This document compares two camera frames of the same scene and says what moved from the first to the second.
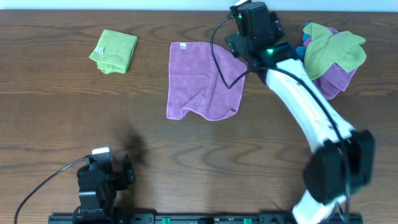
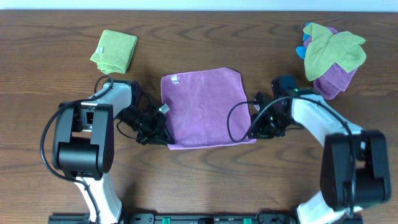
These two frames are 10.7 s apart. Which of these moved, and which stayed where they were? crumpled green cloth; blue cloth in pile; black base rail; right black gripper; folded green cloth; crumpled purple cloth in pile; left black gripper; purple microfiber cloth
Moved: left black gripper; right black gripper; purple microfiber cloth
Stayed: crumpled green cloth; crumpled purple cloth in pile; folded green cloth; black base rail; blue cloth in pile
